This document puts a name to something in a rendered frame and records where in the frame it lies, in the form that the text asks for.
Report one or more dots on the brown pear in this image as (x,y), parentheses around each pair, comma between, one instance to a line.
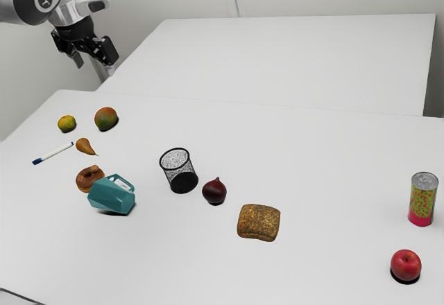
(84,145)

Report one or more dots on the brown glazed donut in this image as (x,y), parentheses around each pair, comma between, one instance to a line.
(86,176)

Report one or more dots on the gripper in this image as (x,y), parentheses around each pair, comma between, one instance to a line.
(74,29)

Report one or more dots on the teal faceted mug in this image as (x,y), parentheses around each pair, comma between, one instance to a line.
(110,197)

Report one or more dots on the black mesh pen holder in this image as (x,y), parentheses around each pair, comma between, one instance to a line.
(177,171)

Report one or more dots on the dark red onion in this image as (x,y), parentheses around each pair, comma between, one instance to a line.
(214,191)

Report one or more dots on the pink green patterned can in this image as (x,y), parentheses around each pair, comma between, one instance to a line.
(422,199)

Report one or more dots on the square seeded bread roll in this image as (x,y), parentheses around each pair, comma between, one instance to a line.
(258,222)

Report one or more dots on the red green mango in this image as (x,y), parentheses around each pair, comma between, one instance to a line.
(105,118)

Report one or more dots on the white pen with blue cap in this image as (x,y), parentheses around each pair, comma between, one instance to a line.
(52,153)

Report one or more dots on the green orange citrus fruit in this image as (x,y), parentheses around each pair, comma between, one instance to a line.
(66,123)

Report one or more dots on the red apple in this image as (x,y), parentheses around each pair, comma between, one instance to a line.
(406,265)

